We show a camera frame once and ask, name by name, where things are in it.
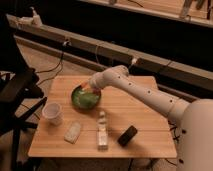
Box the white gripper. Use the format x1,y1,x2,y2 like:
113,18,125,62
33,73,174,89
88,73,104,89

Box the red pepper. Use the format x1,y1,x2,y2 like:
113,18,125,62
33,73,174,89
81,83,93,93

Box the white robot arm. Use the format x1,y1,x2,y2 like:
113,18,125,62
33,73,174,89
88,65,213,171

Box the green ceramic bowl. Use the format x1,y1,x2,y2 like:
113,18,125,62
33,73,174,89
71,82,101,110

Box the wooden table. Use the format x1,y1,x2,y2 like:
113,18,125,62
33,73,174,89
28,75,176,158

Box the clear plastic water bottle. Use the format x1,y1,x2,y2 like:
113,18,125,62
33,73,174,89
97,111,108,150

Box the white plastic cup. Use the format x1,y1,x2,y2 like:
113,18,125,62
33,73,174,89
42,102,63,126

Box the black smartphone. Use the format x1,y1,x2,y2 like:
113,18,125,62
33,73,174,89
117,126,138,147

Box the black office chair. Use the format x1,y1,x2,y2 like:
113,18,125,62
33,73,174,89
0,12,47,171

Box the white spray bottle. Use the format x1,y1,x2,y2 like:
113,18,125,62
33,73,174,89
18,6,44,28

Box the white cable on rail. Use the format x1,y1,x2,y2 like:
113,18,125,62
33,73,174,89
94,42,114,73

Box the black floor cables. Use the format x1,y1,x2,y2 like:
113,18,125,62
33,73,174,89
164,121,183,168

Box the long grey rail beam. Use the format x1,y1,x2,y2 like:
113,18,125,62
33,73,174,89
6,14,213,91

